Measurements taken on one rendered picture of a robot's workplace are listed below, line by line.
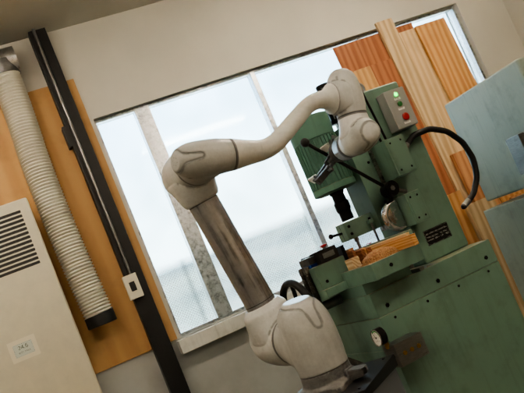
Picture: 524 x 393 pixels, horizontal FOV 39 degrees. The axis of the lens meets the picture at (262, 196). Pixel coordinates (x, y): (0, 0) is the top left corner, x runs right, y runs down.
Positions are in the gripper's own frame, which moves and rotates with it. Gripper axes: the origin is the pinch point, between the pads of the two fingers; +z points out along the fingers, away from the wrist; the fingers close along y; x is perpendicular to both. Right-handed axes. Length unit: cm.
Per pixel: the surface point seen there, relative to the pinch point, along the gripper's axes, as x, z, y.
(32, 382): 53, 131, -106
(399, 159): -27.7, -5.2, 15.5
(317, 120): 5.1, 5.2, 19.1
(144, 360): 4, 156, -74
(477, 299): -74, -8, -22
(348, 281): -27.5, 3.0, -34.9
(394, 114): -20.7, -3.1, 33.2
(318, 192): -7.5, 11.7, -4.7
